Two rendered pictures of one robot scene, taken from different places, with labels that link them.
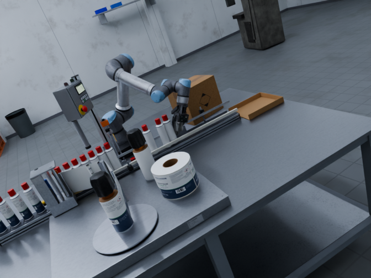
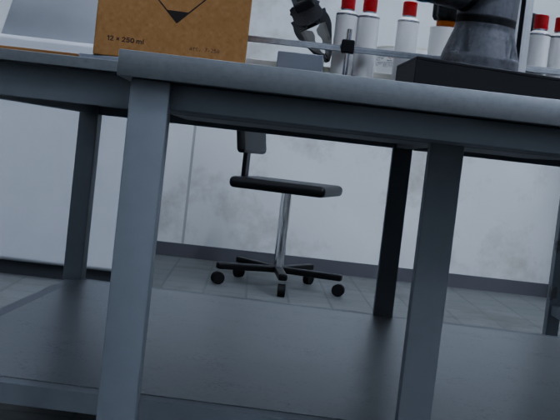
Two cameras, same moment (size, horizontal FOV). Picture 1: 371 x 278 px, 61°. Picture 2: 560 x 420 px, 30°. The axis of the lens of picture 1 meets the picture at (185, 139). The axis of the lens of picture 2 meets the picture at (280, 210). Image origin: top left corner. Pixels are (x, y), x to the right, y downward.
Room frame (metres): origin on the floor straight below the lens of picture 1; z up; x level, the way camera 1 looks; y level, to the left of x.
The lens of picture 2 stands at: (4.30, 0.81, 0.71)
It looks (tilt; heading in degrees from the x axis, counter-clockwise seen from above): 3 degrees down; 200
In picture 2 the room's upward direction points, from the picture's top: 7 degrees clockwise
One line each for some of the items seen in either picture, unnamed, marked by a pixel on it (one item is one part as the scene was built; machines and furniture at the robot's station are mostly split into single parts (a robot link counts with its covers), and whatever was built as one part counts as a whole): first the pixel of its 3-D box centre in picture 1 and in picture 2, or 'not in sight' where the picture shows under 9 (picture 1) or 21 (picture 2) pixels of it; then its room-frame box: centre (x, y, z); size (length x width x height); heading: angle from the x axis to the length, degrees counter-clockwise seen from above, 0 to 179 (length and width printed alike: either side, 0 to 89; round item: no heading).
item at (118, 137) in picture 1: (118, 135); (482, 44); (2.26, 0.46, 0.95); 0.15 x 0.15 x 0.10
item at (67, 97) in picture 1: (74, 100); not in sight; (1.87, 0.53, 1.38); 0.17 x 0.10 x 0.19; 162
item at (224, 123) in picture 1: (130, 169); not in sight; (1.82, 0.40, 0.85); 1.65 x 0.11 x 0.05; 106
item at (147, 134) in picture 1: (149, 139); (405, 45); (1.87, 0.21, 0.98); 0.05 x 0.05 x 0.20
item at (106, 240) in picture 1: (125, 227); not in sight; (1.20, 0.39, 0.89); 0.31 x 0.31 x 0.01
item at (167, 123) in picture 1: (169, 129); (344, 38); (1.92, 0.07, 0.98); 0.05 x 0.05 x 0.20
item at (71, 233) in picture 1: (130, 211); not in sight; (1.36, 0.39, 0.86); 0.80 x 0.67 x 0.05; 106
